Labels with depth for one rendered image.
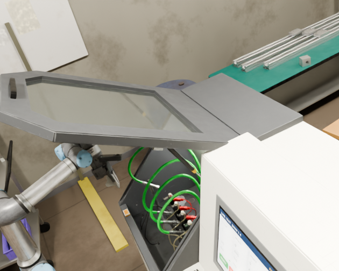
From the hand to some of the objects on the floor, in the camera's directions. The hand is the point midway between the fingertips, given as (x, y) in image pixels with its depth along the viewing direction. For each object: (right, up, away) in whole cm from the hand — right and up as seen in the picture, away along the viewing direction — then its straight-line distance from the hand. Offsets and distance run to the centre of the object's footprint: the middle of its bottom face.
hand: (119, 185), depth 185 cm
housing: (+108, -94, +46) cm, 150 cm away
